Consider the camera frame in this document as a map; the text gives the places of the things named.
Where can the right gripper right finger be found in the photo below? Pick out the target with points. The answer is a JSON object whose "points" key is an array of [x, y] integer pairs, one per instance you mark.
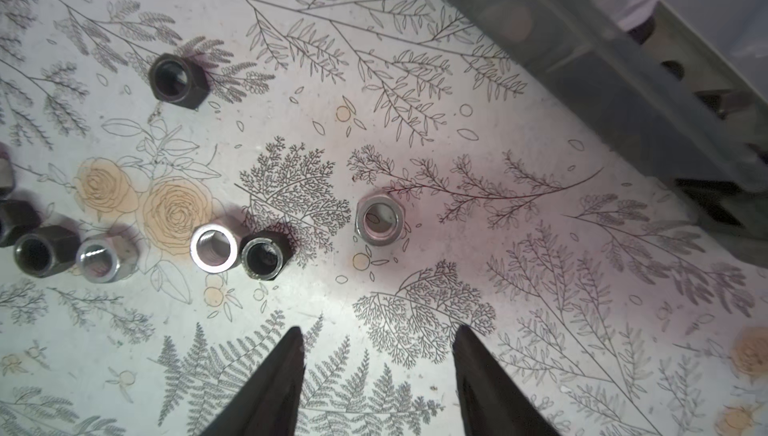
{"points": [[491, 403]]}

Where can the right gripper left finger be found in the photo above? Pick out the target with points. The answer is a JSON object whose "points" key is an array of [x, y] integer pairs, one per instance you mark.
{"points": [[268, 403]]}

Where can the dark nut beside silver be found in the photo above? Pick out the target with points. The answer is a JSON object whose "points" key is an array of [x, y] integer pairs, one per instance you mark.
{"points": [[264, 255]]}

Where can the silver hex nut pair left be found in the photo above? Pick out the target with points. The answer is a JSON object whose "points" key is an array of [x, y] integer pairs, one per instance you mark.
{"points": [[215, 246]]}

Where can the silver cap nut right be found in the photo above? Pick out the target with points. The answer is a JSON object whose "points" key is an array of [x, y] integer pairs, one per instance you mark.
{"points": [[379, 219]]}

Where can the silver nut lower left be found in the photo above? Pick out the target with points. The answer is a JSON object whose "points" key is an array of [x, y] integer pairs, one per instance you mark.
{"points": [[106, 259]]}

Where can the black hex nut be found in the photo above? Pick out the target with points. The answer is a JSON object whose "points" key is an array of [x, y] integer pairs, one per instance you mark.
{"points": [[46, 251], [178, 81]]}

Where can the dark nut far left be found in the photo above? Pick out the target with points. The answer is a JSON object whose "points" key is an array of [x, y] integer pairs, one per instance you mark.
{"points": [[18, 218]]}

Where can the black hex nut upper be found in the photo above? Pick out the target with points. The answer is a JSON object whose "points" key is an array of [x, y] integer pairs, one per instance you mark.
{"points": [[178, 81]]}

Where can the grey plastic compartment organizer box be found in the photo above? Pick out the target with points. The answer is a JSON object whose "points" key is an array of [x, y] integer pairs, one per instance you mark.
{"points": [[638, 109]]}

